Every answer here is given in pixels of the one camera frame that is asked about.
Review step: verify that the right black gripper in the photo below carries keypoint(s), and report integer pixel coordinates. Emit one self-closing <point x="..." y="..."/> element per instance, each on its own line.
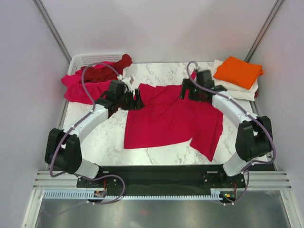
<point x="187" y="83"/>

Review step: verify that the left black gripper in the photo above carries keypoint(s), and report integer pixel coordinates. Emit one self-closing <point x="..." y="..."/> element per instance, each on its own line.
<point x="138" y="104"/>

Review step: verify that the crimson red t shirt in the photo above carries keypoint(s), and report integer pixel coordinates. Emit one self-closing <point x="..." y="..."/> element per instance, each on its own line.
<point x="167" y="119"/>

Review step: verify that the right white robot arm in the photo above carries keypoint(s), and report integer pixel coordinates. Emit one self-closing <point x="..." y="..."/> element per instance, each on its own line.
<point x="254" y="133"/>

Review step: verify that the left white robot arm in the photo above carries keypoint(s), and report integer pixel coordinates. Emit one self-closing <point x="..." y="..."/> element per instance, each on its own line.
<point x="63" y="151"/>

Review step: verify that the dark red t shirt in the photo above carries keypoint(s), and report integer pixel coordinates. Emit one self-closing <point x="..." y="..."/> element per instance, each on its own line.
<point x="102" y="73"/>

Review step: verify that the folded orange t shirt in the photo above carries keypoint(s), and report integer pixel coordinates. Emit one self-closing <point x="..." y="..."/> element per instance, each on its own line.
<point x="238" y="72"/>

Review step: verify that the folded white t shirt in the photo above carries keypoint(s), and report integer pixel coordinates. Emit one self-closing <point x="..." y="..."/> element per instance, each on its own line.
<point x="234" y="90"/>

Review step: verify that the pink magenta t shirt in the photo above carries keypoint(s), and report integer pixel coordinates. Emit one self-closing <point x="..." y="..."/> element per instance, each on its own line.
<point x="75" y="87"/>

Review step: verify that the white plastic laundry basket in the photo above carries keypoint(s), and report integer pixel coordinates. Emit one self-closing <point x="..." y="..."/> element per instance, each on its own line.
<point x="80" y="60"/>

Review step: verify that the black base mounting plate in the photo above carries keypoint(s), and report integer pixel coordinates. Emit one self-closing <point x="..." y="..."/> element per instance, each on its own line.
<point x="164" y="179"/>

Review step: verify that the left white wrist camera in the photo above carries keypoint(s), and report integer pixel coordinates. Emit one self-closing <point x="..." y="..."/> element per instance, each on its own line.
<point x="127" y="80"/>

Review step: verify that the white slotted cable duct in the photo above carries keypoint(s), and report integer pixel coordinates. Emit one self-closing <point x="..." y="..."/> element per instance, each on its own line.
<point x="94" y="195"/>

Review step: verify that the left wall aluminium rail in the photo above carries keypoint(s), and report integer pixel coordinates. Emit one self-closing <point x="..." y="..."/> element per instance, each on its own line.
<point x="52" y="28"/>

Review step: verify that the wall aluminium rail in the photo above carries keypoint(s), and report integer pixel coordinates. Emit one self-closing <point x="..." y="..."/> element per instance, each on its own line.
<point x="262" y="32"/>
<point x="52" y="28"/>

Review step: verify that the right wall aluminium rail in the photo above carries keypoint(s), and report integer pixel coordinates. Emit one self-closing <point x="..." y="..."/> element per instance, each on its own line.
<point x="262" y="32"/>

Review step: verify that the aluminium frame extrusion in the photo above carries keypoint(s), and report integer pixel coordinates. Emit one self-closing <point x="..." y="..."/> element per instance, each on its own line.
<point x="258" y="180"/>

